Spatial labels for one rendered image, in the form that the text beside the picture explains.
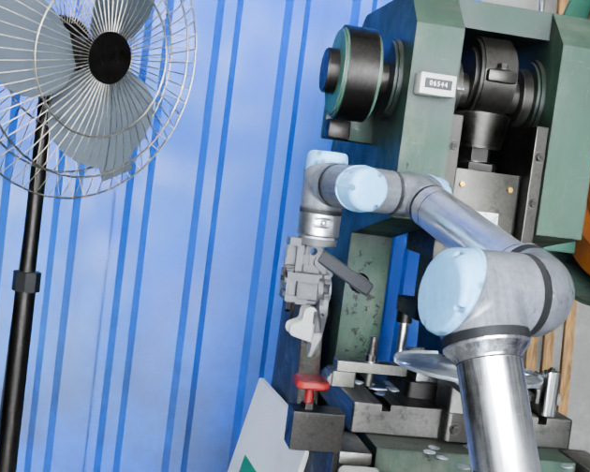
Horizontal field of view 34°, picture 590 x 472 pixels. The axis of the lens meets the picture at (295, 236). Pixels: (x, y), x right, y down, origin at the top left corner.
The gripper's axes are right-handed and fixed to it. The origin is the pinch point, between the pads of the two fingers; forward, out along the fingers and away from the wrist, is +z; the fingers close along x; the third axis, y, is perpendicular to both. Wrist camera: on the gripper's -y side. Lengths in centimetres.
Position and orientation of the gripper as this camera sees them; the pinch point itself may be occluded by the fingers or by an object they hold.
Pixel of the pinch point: (314, 349)
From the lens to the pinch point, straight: 175.4
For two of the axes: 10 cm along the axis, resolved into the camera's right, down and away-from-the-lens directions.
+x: 1.7, 0.9, -9.8
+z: -1.3, 9.9, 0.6
